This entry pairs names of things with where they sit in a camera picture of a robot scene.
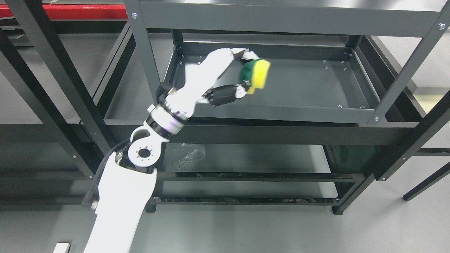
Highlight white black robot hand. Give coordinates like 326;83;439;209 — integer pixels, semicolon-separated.
165;48;260;118

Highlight green yellow sponge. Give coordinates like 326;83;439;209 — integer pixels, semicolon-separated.
238;59;271;95

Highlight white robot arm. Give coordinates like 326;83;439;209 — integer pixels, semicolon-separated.
84;103;188;253

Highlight dark grey shelf cart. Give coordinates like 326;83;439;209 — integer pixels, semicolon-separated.
125;0;449;214

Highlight black metal shelf rack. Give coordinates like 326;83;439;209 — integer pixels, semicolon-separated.
1;0;135;212

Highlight clear plastic bag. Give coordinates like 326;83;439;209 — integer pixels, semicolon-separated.
173;143;206;172

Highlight red metal beam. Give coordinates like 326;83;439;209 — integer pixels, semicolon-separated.
0;4;129;20

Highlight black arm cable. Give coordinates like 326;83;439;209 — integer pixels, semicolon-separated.
82;139;130;209

